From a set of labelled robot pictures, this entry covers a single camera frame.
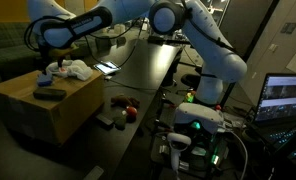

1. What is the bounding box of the cardboard box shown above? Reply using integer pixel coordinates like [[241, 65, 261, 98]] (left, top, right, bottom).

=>
[[0, 70, 104, 145]]

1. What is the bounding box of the black rectangular case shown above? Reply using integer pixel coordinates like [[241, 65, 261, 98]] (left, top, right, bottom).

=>
[[33, 88, 67, 101]]

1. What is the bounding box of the brown plush toy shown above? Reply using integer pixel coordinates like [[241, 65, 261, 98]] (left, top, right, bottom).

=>
[[111, 94, 140, 108]]

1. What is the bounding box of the white plastic bag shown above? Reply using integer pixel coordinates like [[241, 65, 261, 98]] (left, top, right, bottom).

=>
[[63, 60, 93, 81]]

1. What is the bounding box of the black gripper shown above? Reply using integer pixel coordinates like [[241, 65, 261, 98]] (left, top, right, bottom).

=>
[[39, 45, 66, 72]]

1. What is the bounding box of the open laptop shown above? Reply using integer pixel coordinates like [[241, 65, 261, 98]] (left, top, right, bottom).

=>
[[251, 73, 296, 150]]

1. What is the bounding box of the blue sponge block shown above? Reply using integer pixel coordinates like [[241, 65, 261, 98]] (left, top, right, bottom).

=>
[[37, 74, 53, 87]]

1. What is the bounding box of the green plaid sofa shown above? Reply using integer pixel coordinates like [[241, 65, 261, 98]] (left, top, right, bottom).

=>
[[0, 22, 41, 83]]

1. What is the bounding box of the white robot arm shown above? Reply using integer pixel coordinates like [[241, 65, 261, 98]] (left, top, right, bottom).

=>
[[27, 0, 247, 105]]

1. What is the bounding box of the red apple toy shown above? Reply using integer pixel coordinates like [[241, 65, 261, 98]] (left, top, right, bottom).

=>
[[126, 106, 137, 117]]

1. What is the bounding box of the white VR controller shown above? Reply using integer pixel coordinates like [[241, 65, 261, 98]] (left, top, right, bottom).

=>
[[167, 133, 191, 172]]

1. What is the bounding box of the white cloth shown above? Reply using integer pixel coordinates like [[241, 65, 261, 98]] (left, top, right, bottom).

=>
[[46, 61, 70, 77]]

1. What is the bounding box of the white tablet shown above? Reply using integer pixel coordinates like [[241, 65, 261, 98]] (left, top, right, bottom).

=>
[[94, 61, 120, 75]]

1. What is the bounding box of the green cloth wedge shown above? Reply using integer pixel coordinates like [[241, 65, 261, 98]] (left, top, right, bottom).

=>
[[113, 111, 127, 130]]

